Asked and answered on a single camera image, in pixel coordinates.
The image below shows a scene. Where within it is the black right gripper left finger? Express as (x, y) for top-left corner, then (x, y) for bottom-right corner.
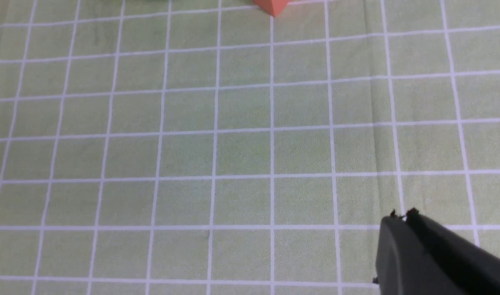
(373, 210), (465, 295)

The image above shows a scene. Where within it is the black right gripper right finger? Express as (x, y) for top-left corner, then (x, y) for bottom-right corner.
(406, 208), (500, 295)

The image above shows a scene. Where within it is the salmon pink foam block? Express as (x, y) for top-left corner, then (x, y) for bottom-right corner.
(252, 0), (290, 18)

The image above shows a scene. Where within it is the green checkered tablecloth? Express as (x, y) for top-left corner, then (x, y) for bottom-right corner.
(0, 0), (500, 295)

